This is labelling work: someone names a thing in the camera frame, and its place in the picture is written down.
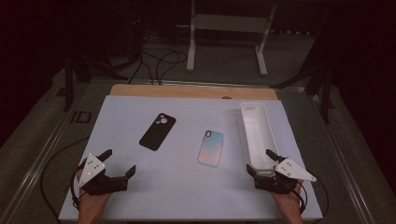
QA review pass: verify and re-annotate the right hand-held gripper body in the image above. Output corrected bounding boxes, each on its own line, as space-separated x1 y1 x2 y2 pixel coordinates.
253 157 318 195

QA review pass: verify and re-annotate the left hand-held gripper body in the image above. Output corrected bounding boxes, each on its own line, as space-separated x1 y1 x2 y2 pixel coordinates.
77 152 129 197

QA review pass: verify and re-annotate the pastel gradient phone case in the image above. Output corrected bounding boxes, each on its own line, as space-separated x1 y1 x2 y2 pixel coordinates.
196 130 225 168

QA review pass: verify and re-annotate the black phone case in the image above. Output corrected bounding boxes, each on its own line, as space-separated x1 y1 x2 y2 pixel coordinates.
138 112 177 152

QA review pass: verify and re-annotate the person's left hand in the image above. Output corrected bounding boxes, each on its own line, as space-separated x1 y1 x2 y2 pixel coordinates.
77 169 112 217

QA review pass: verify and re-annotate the person's right hand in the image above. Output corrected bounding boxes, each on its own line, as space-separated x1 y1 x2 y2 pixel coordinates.
270 180 304 218

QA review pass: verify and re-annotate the white table cover board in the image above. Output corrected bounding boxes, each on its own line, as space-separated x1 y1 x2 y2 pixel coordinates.
58 94 324 222

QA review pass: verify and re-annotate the black tripod stand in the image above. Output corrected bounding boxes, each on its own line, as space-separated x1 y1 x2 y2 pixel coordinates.
55 54 129 113
270 60 336 124

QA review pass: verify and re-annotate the white metal stand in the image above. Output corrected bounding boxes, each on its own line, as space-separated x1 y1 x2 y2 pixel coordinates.
177 0 278 77

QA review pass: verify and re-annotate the left hand-held gripper cable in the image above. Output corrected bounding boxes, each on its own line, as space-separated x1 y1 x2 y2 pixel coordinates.
69 163 88 210

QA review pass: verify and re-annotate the hand-held gripper cable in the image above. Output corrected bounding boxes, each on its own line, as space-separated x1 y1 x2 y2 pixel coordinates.
69 163 88 210
290 178 330 220

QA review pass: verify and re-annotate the right hand-held gripper cable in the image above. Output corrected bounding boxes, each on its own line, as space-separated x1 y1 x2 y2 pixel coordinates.
290 178 330 220

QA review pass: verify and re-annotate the long black floor cable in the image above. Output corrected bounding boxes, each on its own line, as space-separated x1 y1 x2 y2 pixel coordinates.
39 136 91 221

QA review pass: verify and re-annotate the looped black floor cable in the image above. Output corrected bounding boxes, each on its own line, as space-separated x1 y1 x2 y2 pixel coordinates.
154 50 189 86

